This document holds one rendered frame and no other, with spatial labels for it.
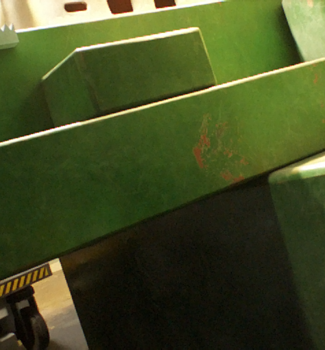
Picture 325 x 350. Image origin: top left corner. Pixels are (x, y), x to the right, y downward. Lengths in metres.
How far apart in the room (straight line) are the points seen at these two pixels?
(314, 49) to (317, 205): 0.41
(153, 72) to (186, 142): 0.11
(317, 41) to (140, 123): 0.48
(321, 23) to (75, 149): 0.59
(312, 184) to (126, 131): 0.27
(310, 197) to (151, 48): 0.31
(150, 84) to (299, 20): 0.45
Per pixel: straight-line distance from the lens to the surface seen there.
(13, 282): 2.15
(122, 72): 0.77
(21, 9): 1.05
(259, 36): 1.16
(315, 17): 1.13
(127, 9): 1.66
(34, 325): 2.24
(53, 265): 4.31
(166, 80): 0.81
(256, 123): 0.87
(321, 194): 0.81
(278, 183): 0.86
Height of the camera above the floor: 0.58
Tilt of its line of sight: 2 degrees down
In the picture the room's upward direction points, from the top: 18 degrees counter-clockwise
